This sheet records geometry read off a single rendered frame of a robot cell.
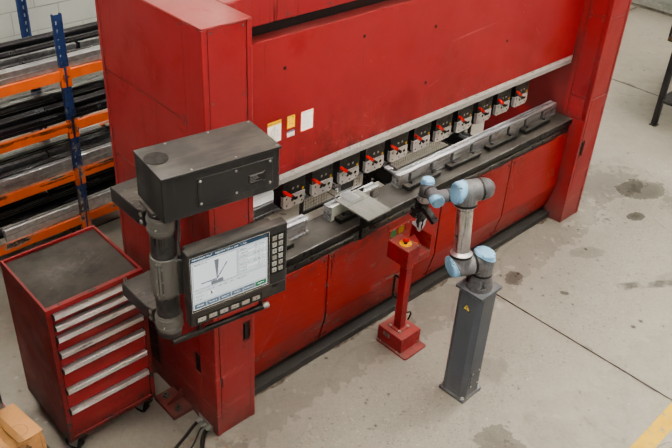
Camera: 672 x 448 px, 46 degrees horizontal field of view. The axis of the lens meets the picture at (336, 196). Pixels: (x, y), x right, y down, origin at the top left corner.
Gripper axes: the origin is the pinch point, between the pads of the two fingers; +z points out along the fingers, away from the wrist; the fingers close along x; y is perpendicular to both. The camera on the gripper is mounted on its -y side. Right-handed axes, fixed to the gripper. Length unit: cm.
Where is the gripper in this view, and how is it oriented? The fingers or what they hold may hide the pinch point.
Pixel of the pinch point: (420, 230)
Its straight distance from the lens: 456.6
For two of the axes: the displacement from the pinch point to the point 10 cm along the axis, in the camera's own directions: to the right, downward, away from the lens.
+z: -1.1, 8.0, 5.9
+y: -6.8, -4.9, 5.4
